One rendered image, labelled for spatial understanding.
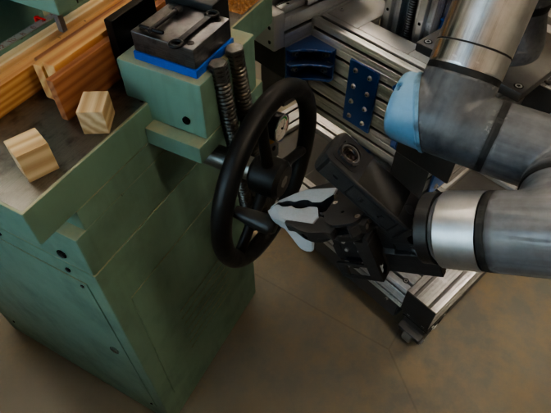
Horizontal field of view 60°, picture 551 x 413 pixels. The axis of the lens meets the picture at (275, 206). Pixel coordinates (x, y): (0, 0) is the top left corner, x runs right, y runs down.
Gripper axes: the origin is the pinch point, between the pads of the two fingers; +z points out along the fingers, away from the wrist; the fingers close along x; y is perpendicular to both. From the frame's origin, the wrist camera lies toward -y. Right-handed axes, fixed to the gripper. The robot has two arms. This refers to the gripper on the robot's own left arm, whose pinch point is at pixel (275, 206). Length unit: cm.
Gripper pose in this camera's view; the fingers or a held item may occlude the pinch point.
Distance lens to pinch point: 58.7
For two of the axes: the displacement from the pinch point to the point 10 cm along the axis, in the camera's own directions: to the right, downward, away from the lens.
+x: 5.1, -6.4, 5.7
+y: 4.0, 7.6, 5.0
